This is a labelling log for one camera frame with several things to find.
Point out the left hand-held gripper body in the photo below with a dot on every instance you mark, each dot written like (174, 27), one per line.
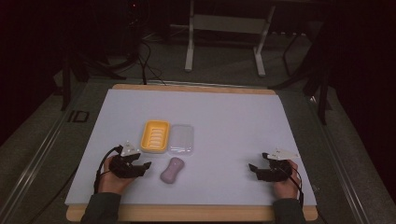
(123, 165)

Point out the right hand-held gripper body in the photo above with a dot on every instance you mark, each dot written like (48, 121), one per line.
(277, 169)

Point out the person's left hand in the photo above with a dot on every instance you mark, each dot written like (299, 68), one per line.
(113, 182)

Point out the person's right hand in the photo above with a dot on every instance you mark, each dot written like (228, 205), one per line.
(288, 186)

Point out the pink soap bar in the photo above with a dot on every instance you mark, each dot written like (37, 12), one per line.
(172, 170)

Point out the yellow soap dish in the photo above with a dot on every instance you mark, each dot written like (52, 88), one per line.
(155, 136)

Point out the clear plastic soap dish lid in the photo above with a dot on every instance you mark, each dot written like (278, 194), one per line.
(181, 139)

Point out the white table mat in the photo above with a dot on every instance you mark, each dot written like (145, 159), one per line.
(224, 130)

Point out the black tripod stand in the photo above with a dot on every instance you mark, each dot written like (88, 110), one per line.
(74, 68)
(317, 81)

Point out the aluminium rail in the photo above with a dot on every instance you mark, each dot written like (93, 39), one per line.
(37, 155)
(339, 161)

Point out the white metal stand frame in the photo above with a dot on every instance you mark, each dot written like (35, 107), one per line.
(229, 23)

